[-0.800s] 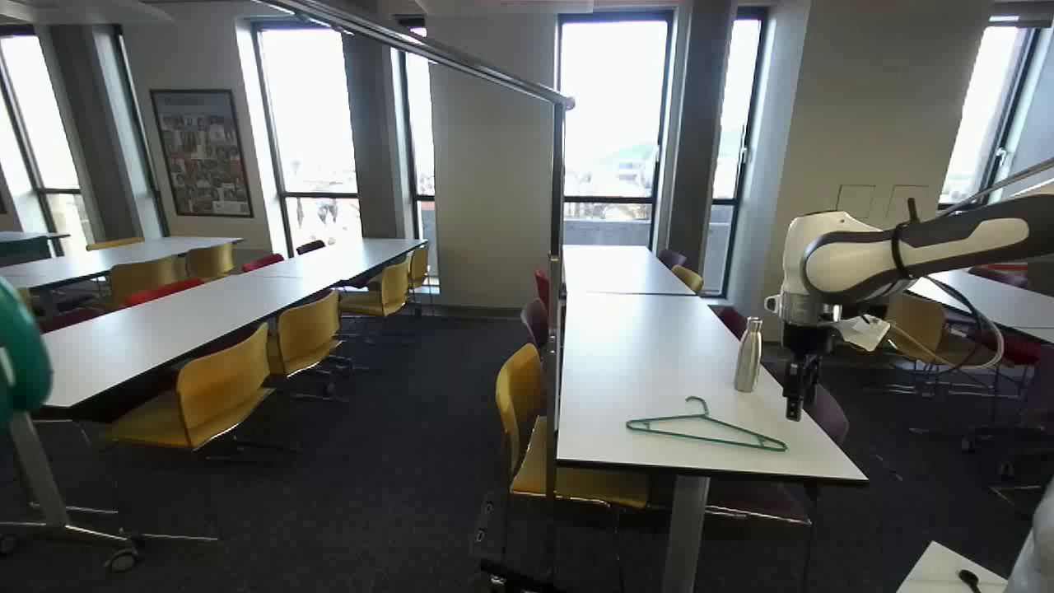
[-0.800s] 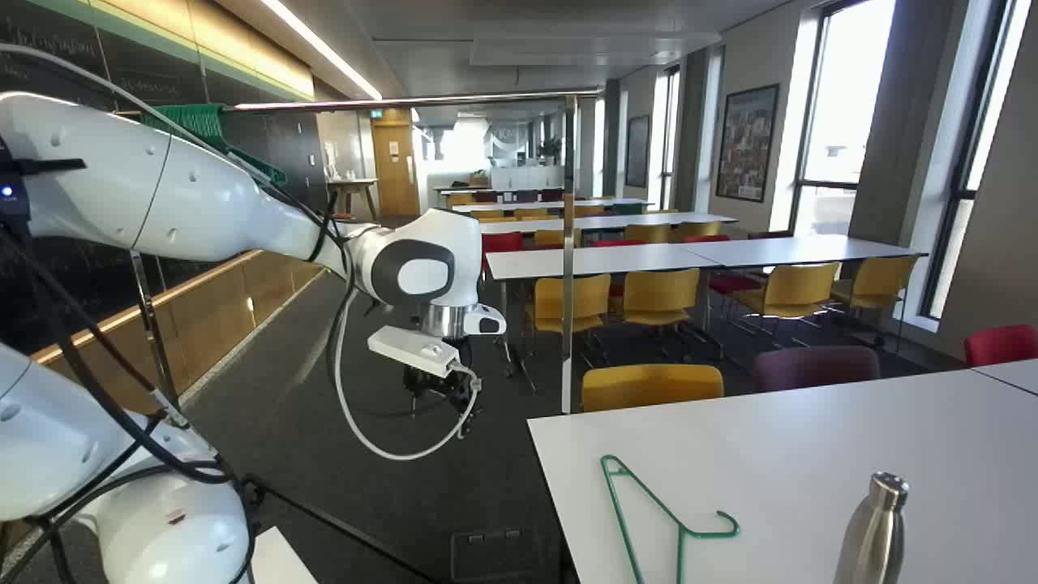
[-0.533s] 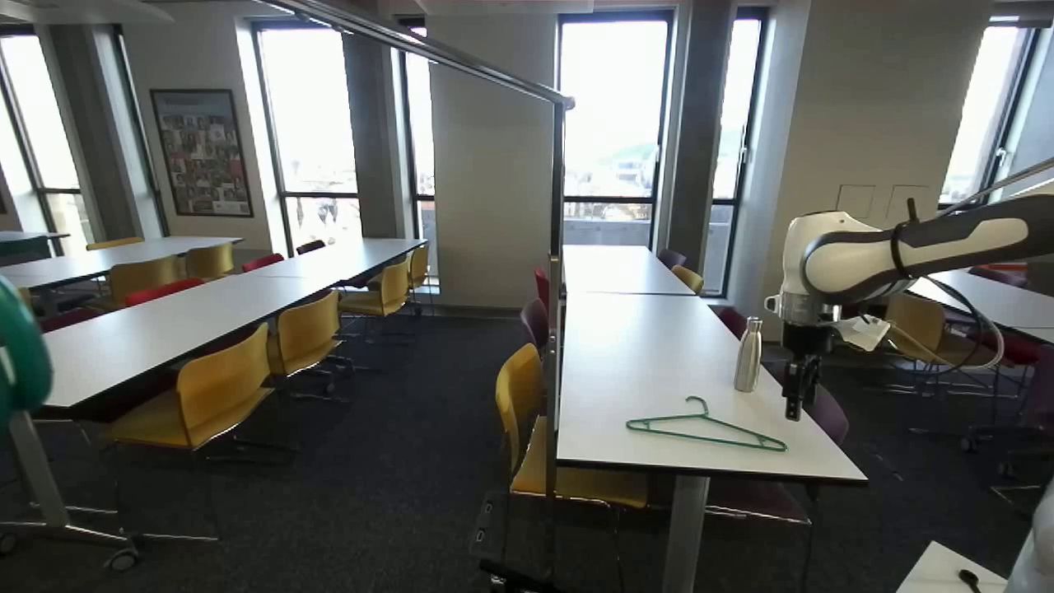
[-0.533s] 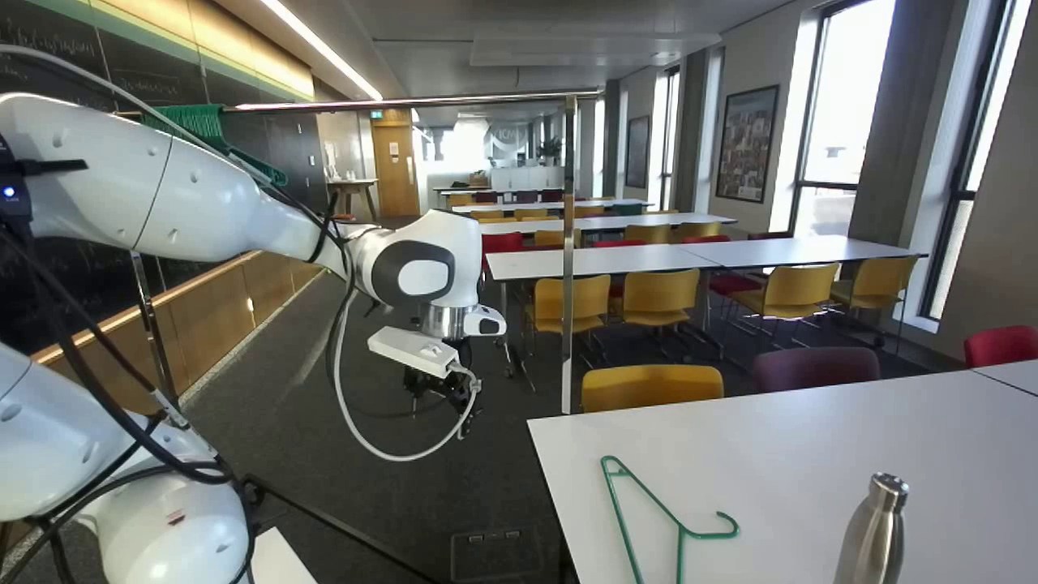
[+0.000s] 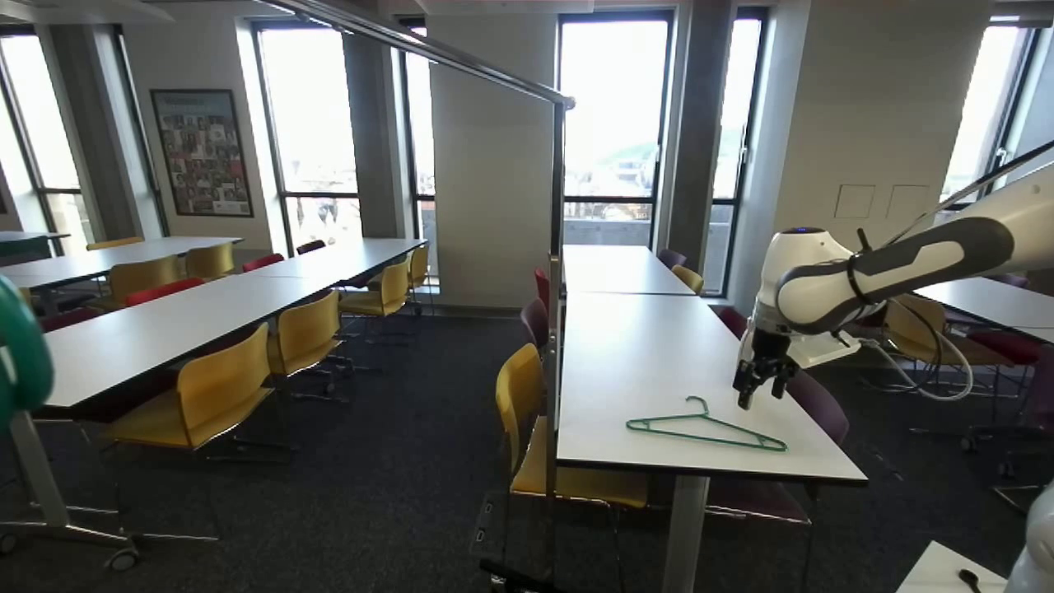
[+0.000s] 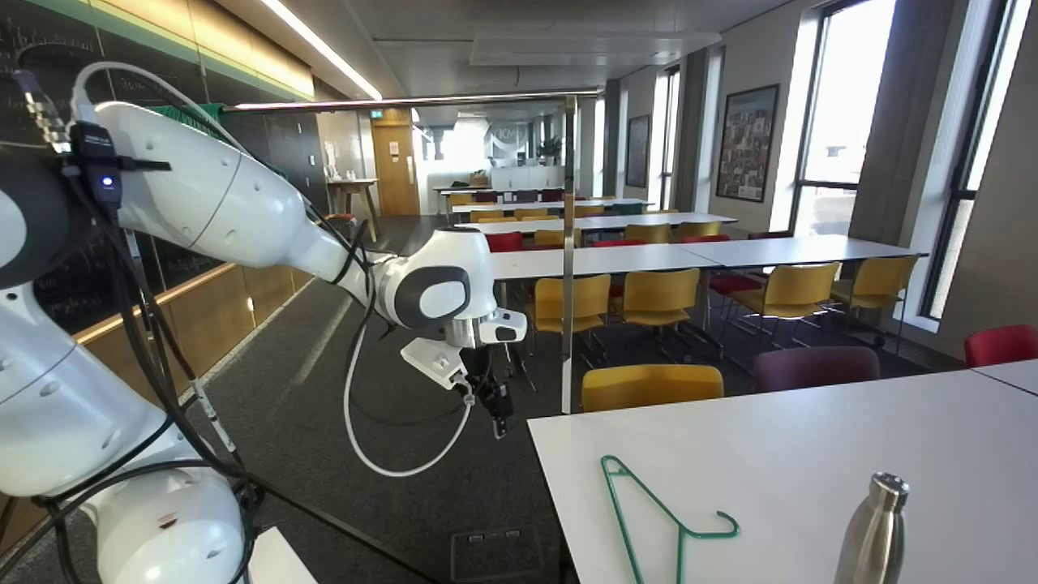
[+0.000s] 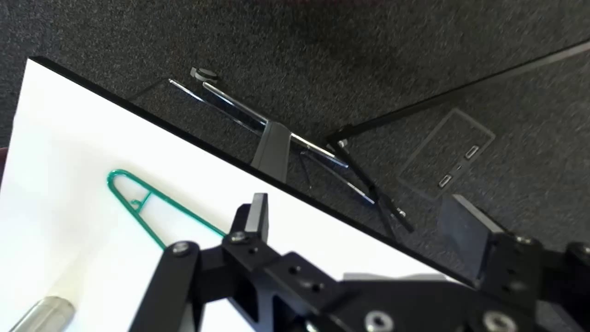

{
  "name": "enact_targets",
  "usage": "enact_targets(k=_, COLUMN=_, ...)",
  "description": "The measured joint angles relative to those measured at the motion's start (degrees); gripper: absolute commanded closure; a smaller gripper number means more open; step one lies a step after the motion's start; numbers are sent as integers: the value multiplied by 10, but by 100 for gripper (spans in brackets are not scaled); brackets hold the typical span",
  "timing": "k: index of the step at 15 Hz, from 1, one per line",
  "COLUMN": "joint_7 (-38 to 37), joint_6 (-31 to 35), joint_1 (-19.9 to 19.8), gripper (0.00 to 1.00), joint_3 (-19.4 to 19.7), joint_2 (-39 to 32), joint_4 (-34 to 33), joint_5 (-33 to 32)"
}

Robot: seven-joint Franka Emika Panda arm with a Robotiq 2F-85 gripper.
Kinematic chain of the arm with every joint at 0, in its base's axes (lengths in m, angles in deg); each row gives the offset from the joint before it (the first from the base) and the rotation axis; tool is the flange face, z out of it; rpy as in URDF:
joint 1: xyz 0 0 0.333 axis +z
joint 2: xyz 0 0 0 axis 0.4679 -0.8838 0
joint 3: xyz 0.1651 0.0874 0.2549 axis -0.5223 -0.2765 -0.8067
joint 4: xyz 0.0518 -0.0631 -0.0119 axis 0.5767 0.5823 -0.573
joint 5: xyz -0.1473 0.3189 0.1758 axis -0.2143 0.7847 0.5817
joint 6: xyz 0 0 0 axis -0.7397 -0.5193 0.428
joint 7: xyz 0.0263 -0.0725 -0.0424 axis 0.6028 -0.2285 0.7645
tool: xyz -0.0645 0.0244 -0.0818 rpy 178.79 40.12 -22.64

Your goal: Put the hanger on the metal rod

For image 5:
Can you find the framed wall poster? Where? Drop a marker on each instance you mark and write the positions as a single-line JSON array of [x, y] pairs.
[[201, 152]]

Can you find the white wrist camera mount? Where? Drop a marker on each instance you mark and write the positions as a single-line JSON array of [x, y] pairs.
[[825, 352]]

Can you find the yellow chair with black legs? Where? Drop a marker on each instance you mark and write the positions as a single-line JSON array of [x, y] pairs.
[[519, 398]]

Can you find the small black item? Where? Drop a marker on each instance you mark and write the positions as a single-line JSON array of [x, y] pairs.
[[971, 579]]

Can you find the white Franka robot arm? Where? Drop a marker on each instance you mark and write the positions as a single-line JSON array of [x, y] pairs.
[[932, 258]]

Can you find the small white table corner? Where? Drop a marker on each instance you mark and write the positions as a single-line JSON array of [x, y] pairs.
[[932, 572]]

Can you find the white work table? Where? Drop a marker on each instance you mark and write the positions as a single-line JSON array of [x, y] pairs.
[[648, 364]]

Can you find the white short table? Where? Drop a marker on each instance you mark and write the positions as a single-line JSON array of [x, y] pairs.
[[613, 267]]

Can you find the teal green rounded object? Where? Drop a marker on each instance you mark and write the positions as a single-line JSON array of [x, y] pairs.
[[22, 364]]

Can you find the silver metal rod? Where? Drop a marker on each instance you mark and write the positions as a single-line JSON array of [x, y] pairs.
[[438, 52]]

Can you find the purple chair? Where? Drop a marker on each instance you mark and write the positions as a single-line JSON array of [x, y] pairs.
[[817, 403], [536, 325], [671, 258]]

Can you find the white table under poster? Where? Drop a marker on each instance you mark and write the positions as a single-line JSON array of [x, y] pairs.
[[99, 258]]

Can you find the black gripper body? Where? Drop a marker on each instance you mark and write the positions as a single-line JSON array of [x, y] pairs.
[[765, 352]]

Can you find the black vertical rack pole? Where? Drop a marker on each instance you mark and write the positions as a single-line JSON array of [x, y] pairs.
[[559, 176]]

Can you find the long white table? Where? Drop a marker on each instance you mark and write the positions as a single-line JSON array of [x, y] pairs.
[[200, 313]]

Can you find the dark red chair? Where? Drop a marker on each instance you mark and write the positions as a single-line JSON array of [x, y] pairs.
[[69, 316], [729, 316]]

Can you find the black framed window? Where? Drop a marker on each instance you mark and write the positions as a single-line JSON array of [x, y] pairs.
[[984, 99], [733, 120], [307, 111], [39, 120], [419, 144], [613, 99]]

